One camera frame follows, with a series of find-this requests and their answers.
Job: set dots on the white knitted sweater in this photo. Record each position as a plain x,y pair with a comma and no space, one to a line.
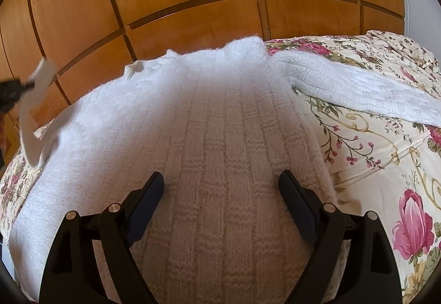
220,138

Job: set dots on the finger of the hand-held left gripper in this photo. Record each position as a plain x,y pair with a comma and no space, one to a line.
9,92

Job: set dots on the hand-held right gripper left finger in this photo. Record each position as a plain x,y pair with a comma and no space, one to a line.
146,211

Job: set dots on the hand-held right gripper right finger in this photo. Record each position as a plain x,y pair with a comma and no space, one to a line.
298,211

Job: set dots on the floral bedspread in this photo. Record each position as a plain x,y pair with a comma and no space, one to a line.
379,166

